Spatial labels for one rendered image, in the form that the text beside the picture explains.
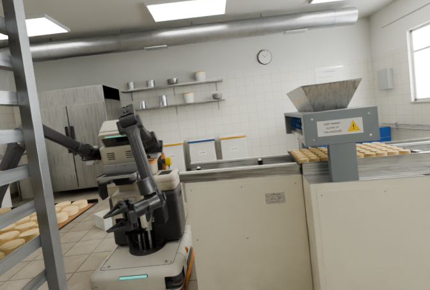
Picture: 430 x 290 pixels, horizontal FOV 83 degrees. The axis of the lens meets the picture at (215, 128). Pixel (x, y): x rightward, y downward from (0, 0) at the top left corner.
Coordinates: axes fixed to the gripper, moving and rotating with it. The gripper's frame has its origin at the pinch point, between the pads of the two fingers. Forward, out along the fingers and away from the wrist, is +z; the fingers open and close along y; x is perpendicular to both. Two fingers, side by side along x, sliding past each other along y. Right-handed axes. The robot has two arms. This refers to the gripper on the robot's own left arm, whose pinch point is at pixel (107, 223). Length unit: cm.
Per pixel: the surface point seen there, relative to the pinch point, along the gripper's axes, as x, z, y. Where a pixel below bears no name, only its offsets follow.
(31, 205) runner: -10.7, 18.9, -19.2
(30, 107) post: -9.7, 13.8, -42.7
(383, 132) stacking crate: 27, -534, 96
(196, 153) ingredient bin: 287, -266, 92
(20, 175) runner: -11.0, 19.2, -27.1
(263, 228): -5, -80, 44
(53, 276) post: -13.2, 18.7, -0.1
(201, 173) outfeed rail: 25, -64, 10
